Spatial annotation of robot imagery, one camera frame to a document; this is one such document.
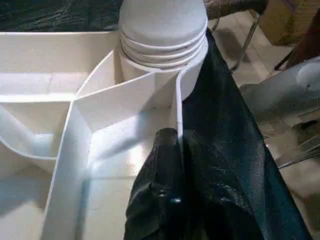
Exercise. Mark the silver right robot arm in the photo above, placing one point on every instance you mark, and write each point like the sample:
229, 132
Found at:
287, 95

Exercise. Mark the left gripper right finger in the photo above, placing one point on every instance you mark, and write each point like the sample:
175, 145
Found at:
215, 207

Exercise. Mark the white plastic table leg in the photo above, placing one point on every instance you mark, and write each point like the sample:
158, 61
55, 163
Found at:
162, 20

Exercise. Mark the black metal stand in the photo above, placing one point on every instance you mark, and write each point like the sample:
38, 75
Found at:
246, 42

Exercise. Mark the black work mat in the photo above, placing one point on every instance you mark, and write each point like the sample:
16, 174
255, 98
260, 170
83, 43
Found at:
220, 112

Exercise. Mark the brown cardboard box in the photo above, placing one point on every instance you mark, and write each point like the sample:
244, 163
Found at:
287, 20

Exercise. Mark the white plastic table top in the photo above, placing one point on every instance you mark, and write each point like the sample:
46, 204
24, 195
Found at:
37, 62

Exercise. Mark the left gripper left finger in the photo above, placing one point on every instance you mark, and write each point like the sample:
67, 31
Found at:
157, 200

